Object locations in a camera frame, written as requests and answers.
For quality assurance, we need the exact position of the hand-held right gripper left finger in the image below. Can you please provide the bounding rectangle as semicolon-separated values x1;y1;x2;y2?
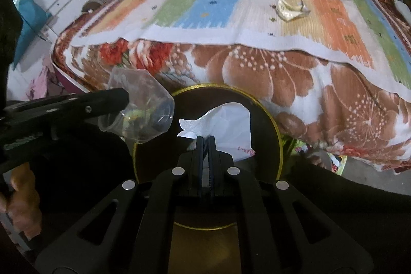
35;136;206;274

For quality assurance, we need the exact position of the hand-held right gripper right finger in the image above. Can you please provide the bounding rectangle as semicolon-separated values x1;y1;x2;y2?
205;136;376;274

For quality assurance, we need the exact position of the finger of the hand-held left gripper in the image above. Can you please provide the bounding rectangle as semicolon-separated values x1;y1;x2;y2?
42;87;130;120

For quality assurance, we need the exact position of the black bin with gold rim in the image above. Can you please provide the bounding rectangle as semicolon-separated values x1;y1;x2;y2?
132;84;284;274

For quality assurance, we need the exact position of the clear plastic cup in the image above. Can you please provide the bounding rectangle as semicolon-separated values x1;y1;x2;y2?
98;65;175;144

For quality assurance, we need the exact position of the person's left hand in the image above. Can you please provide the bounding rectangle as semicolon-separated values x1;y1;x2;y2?
0;162;43;239

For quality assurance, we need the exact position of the pink cloth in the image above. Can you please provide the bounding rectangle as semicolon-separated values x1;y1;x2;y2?
27;64;66;101

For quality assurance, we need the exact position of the teal cloth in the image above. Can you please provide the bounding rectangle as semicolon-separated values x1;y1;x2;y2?
14;0;53;67

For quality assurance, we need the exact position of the brown floral blanket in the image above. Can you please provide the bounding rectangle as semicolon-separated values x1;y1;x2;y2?
51;0;411;172

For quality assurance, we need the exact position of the green printed packet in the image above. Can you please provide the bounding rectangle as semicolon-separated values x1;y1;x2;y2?
284;137;349;173

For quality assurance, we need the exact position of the yellow green wrapper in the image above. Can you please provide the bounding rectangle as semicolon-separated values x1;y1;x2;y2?
277;0;311;21

